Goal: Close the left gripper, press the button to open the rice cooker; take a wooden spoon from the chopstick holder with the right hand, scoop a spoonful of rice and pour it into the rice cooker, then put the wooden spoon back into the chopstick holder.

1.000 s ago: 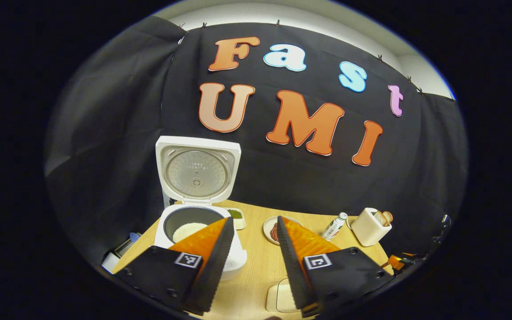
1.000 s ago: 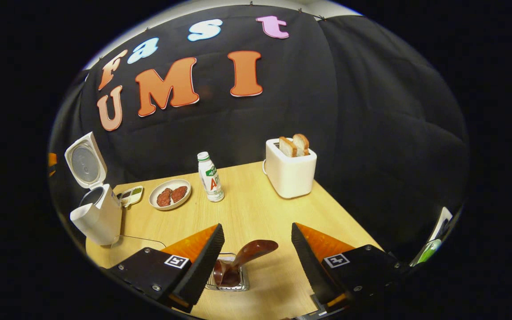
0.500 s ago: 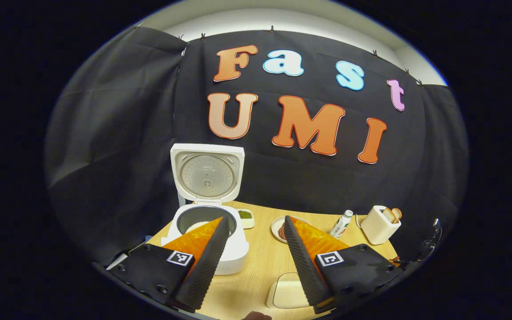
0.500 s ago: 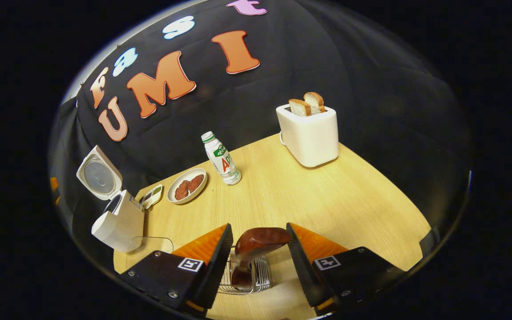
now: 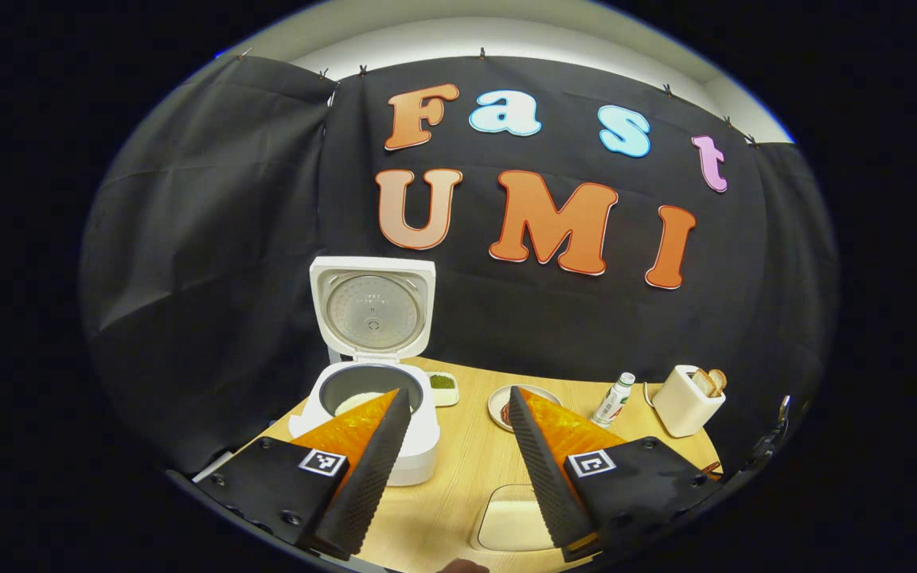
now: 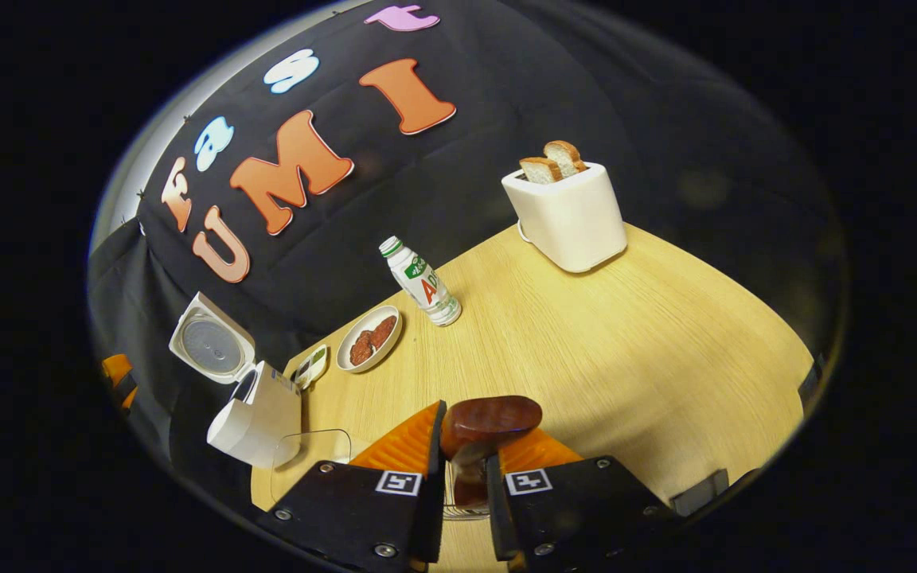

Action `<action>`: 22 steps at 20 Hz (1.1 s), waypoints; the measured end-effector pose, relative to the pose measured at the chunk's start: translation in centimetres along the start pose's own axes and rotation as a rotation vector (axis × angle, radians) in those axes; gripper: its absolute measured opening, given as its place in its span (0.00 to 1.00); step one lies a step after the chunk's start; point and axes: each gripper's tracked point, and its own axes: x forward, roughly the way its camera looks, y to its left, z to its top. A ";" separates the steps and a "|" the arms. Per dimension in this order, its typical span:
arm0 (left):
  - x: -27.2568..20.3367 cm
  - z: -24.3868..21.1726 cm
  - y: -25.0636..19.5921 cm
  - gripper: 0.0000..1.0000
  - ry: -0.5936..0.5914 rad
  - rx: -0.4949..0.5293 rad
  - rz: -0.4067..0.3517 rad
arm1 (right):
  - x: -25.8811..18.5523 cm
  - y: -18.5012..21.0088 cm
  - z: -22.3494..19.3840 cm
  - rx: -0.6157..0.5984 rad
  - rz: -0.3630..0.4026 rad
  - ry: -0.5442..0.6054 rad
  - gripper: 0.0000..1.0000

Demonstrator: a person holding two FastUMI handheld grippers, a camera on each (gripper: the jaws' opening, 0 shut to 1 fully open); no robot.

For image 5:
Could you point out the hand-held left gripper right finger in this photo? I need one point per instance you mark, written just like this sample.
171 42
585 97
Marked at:
542 477

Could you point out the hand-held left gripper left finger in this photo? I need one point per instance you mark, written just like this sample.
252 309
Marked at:
371 477

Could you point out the white rice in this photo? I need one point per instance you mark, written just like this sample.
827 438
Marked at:
357 403

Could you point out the white rice cooker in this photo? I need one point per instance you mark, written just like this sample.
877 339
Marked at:
371 310

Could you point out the toasted bread slice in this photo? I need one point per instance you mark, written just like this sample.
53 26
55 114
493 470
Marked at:
718 378
702 383

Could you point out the red meat piece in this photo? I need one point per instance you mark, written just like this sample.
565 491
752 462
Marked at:
504 413

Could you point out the round white plate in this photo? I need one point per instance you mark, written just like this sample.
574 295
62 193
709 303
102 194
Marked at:
498 402

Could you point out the cream toaster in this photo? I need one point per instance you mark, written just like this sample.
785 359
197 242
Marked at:
681 406

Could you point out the small white green-label bottle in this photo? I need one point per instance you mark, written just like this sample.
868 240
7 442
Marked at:
613 400

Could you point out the small dish of green vegetables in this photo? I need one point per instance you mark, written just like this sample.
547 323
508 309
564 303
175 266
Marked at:
443 383

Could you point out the black backdrop cloth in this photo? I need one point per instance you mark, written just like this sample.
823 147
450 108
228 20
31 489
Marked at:
212 239

